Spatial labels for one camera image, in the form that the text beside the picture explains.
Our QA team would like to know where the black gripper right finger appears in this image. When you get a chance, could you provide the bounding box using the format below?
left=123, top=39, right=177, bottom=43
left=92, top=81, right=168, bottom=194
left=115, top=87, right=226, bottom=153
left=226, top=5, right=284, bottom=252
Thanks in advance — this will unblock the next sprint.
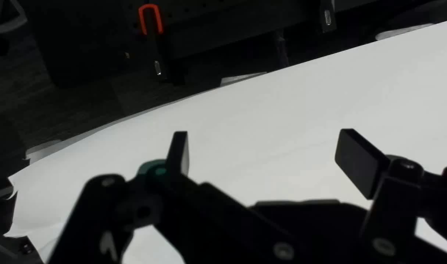
left=334, top=128, right=447, bottom=264

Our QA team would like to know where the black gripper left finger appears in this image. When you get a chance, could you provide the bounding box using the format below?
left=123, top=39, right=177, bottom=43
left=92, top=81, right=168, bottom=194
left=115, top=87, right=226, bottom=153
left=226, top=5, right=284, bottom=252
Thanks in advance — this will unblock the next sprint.
left=127, top=131, right=303, bottom=264

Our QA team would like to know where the large white paper sheet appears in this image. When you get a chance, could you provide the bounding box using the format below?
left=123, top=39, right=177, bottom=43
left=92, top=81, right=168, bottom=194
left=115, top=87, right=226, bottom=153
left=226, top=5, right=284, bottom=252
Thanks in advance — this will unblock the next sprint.
left=5, top=18, right=447, bottom=264

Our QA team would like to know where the grey cable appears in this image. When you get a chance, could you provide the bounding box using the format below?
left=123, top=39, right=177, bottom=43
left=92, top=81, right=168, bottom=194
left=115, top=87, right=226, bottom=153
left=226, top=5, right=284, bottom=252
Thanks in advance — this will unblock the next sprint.
left=0, top=0, right=30, bottom=37

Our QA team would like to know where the orange looped cable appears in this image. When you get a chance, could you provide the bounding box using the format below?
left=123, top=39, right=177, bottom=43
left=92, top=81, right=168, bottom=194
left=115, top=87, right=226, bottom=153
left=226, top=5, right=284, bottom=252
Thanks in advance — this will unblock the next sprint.
left=137, top=4, right=165, bottom=37

